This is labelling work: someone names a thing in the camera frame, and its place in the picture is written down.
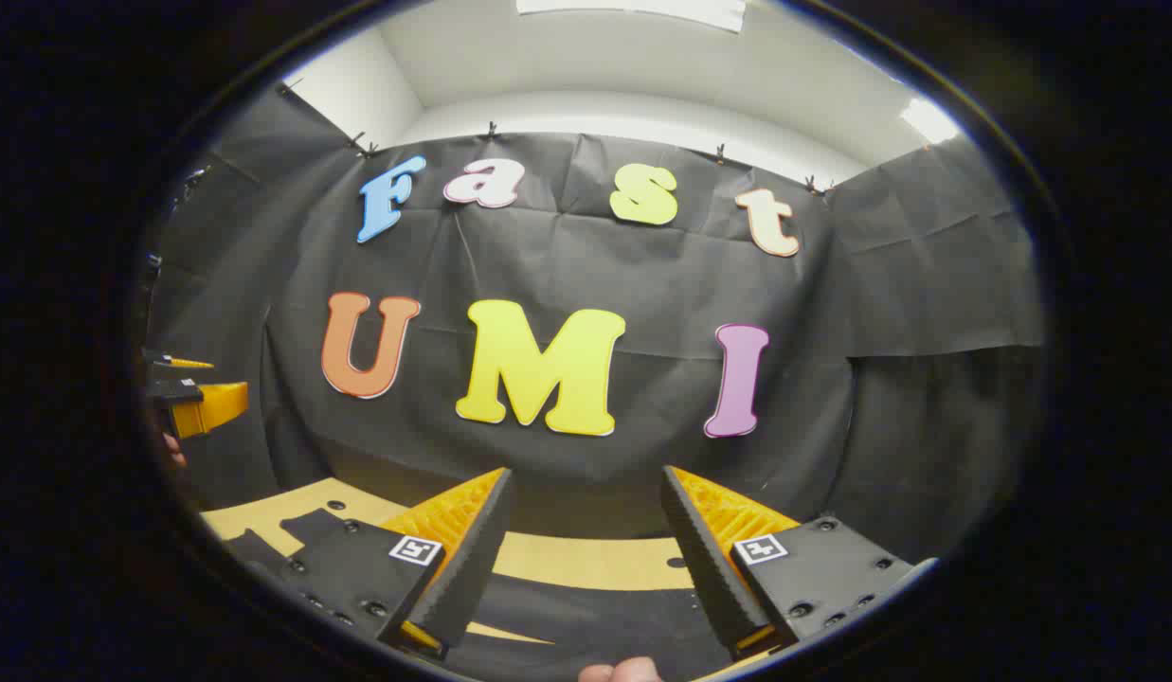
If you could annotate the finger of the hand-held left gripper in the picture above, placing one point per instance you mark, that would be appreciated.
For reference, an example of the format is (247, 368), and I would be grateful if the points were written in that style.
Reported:
(211, 405)
(173, 361)

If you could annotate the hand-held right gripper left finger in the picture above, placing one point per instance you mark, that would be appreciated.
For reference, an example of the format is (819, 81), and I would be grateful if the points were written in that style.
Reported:
(472, 568)

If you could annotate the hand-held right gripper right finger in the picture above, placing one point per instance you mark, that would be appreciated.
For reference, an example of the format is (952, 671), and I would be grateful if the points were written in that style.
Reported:
(709, 568)

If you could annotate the dark grey jeans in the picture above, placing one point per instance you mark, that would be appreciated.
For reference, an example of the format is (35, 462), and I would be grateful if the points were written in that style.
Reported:
(595, 625)

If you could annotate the black backdrop cloth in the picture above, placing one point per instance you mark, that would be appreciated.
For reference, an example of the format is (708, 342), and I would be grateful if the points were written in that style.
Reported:
(548, 256)

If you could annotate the ceiling light panel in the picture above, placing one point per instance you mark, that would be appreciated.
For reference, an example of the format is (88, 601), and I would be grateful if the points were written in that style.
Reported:
(928, 120)

